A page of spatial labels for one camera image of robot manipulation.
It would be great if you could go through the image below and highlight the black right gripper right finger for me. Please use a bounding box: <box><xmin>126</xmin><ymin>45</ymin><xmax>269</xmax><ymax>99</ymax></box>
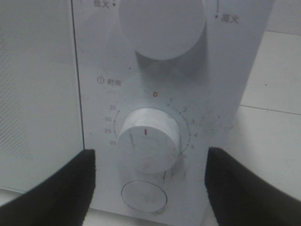
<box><xmin>205</xmin><ymin>147</ymin><xmax>301</xmax><ymax>226</ymax></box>

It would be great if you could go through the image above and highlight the white microwave oven body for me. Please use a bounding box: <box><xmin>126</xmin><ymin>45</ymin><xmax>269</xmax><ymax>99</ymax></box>
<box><xmin>72</xmin><ymin>0</ymin><xmax>273</xmax><ymax>226</ymax></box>

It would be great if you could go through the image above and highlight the white round knob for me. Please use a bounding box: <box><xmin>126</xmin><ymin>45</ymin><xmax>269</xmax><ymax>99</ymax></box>
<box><xmin>117</xmin><ymin>108</ymin><xmax>182</xmax><ymax>174</ymax></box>
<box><xmin>118</xmin><ymin>0</ymin><xmax>206</xmax><ymax>60</ymax></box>

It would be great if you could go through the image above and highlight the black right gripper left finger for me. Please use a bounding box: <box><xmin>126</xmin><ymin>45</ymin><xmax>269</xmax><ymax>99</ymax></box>
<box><xmin>0</xmin><ymin>149</ymin><xmax>96</xmax><ymax>226</ymax></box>

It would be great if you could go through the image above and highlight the round white door button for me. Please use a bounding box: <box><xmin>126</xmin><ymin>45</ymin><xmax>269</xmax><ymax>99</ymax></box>
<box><xmin>121</xmin><ymin>181</ymin><xmax>167</xmax><ymax>212</ymax></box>

